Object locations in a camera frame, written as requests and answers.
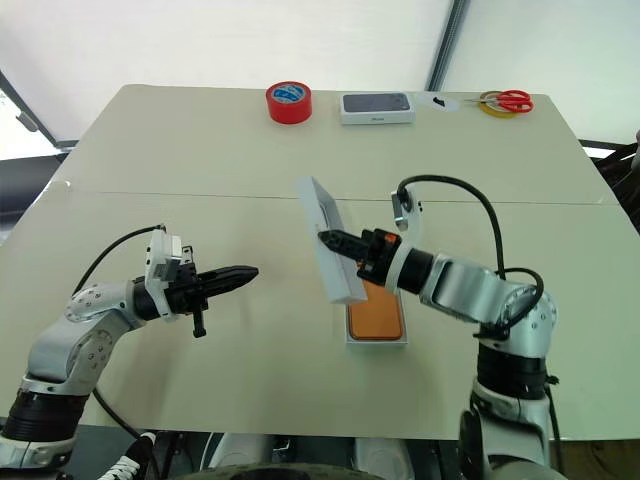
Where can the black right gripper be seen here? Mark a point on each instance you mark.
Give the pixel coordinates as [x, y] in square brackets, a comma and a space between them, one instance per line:
[377, 257]

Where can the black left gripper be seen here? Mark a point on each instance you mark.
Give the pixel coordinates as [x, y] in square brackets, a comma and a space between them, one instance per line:
[182, 290]

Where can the white box lid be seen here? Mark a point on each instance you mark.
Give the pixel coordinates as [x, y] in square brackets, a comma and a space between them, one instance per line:
[332, 270]

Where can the orange smartphone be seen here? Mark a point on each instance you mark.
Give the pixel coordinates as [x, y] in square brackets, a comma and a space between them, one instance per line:
[375, 317]

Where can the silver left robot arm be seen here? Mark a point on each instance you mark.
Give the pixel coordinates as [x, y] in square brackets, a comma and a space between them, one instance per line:
[75, 330]

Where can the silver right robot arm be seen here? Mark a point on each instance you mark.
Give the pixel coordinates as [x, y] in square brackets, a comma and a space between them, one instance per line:
[480, 295]

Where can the white phone box base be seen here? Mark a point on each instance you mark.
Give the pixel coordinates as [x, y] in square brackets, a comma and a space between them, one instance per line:
[350, 340]

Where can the white sealed phone box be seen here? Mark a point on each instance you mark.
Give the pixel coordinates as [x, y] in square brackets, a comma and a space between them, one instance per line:
[377, 107]

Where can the red tape roll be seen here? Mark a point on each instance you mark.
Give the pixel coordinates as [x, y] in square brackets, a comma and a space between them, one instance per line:
[287, 107]

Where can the small black clip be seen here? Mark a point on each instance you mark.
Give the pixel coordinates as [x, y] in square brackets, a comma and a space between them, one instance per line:
[439, 101]

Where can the black and white sneaker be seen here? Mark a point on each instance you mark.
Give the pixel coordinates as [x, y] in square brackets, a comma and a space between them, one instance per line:
[132, 455]

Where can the yellow tape roll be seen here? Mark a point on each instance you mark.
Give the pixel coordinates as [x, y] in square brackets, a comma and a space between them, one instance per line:
[492, 112]

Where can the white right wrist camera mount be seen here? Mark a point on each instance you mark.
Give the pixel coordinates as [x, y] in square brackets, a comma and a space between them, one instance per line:
[407, 220]

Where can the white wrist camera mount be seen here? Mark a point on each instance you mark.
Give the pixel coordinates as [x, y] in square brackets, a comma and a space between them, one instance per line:
[160, 270]
[407, 220]

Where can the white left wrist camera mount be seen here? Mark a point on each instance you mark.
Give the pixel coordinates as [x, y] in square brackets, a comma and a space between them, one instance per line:
[160, 270]

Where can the black slanted frame pole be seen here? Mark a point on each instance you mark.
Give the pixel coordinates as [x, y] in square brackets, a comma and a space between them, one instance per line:
[445, 45]

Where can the black metal frame bar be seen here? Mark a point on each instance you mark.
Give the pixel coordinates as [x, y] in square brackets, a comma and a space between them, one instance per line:
[30, 120]

